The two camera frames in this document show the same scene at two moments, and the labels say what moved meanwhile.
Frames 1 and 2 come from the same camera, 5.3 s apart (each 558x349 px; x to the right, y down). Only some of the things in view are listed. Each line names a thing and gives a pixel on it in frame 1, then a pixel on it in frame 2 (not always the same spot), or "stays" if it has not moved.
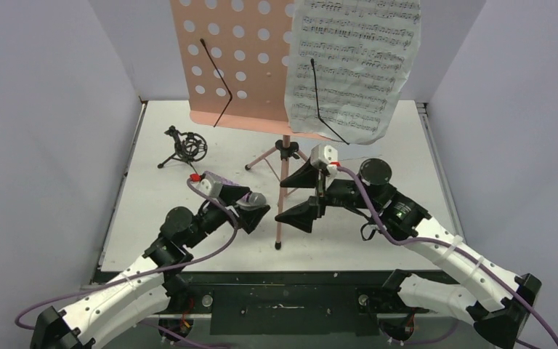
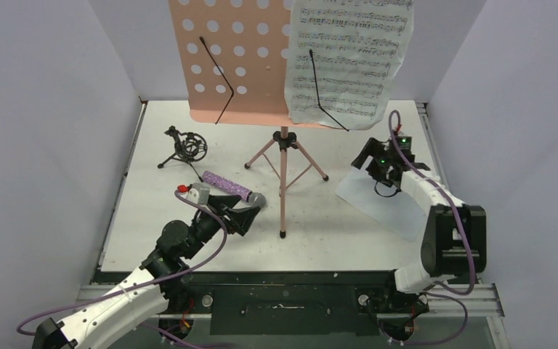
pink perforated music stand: (251, 43) stays
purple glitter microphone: (251, 200) stays
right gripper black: (322, 191) to (375, 161)
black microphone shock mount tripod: (189, 147) stays
